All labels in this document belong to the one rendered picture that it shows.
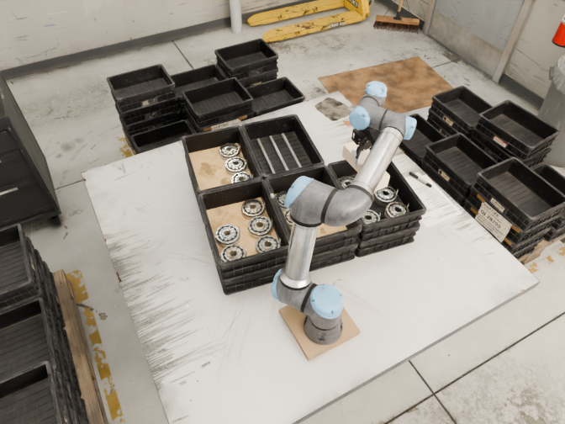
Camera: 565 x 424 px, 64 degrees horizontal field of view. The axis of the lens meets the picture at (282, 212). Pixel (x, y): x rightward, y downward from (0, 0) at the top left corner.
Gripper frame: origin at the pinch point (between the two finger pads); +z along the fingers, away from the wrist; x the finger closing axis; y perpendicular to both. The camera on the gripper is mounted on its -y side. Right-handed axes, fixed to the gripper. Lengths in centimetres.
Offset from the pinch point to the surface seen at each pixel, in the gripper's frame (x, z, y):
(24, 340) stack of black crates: 155, 71, 32
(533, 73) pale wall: -258, 84, 96
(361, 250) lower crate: 8.8, 32.7, -18.3
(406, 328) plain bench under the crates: 12, 39, -55
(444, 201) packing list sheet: -48, 38, -10
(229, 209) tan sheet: 53, 26, 24
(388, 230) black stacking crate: -2.4, 24.3, -19.6
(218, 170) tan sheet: 47, 26, 50
